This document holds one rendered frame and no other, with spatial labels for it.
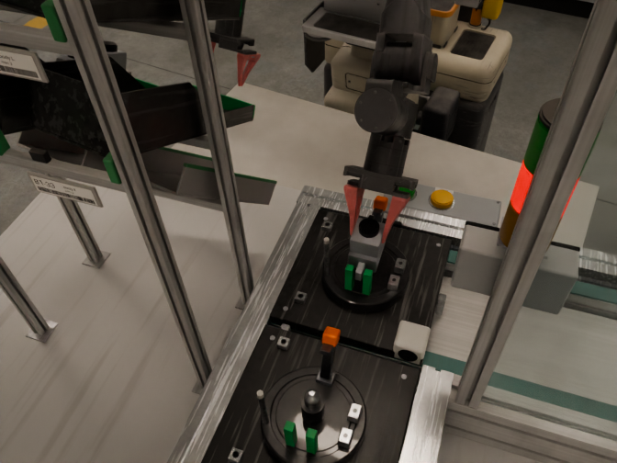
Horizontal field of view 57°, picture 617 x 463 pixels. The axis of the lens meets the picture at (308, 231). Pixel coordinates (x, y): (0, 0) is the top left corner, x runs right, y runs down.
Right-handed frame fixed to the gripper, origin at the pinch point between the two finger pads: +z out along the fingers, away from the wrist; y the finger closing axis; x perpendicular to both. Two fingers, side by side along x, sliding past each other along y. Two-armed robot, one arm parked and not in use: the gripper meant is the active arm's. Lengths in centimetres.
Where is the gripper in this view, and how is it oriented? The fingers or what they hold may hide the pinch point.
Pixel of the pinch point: (368, 233)
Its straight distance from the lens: 84.4
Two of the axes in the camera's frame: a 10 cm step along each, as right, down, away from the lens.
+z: -2.0, 9.6, 1.8
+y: 9.4, 2.4, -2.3
